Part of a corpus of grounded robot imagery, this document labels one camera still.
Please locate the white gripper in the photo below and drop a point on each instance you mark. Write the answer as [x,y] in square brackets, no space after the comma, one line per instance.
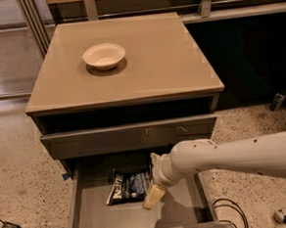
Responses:
[160,171]

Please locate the blue Kettle chip bag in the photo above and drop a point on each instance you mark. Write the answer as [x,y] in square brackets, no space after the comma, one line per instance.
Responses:
[129,187]

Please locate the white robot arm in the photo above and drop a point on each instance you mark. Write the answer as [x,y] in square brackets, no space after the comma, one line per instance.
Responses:
[264,155]

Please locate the closed grey top drawer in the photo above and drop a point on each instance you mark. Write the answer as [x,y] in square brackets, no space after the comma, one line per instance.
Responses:
[123,138]

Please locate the open grey middle drawer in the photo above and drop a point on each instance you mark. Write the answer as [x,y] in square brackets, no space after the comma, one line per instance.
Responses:
[185,205]

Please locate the grey drawer cabinet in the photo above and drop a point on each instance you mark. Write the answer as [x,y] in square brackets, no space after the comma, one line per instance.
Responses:
[163,75]

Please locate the blue tape piece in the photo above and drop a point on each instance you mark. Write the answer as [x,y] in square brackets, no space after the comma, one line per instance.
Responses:
[66,176]

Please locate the white paper bowl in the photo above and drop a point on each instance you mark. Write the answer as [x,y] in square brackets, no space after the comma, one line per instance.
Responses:
[104,56]

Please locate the small grey floor device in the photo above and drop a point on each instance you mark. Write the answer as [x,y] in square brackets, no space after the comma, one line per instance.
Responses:
[277,102]

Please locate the metal railing frame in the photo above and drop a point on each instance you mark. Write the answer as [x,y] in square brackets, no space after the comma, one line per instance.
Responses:
[38,12]

